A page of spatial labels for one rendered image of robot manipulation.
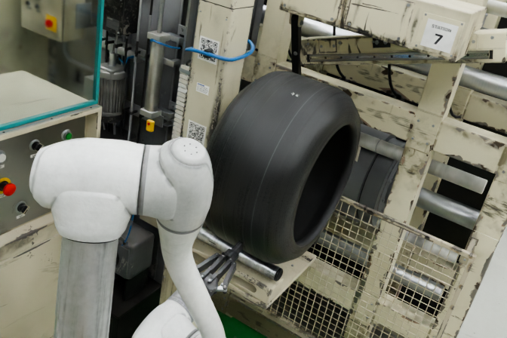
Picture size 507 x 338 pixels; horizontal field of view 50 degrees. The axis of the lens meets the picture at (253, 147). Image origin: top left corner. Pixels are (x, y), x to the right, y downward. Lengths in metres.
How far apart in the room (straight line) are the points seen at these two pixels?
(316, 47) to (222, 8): 0.45
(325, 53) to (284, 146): 0.58
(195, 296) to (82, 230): 0.35
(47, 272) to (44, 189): 1.04
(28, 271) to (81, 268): 0.92
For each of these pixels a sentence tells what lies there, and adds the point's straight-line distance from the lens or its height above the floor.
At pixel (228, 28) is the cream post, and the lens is 1.71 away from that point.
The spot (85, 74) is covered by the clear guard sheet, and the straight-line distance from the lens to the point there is 1.80.
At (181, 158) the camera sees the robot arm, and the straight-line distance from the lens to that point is 0.96.
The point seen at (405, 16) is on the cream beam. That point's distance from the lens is 1.74.
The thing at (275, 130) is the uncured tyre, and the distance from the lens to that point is 1.52.
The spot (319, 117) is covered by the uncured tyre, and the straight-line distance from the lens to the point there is 1.56.
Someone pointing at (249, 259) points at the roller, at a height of 0.91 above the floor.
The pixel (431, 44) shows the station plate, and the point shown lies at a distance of 1.72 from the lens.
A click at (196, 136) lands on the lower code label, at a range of 1.86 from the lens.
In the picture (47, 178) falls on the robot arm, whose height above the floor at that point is 1.48.
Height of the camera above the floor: 1.99
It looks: 25 degrees down
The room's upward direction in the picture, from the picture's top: 11 degrees clockwise
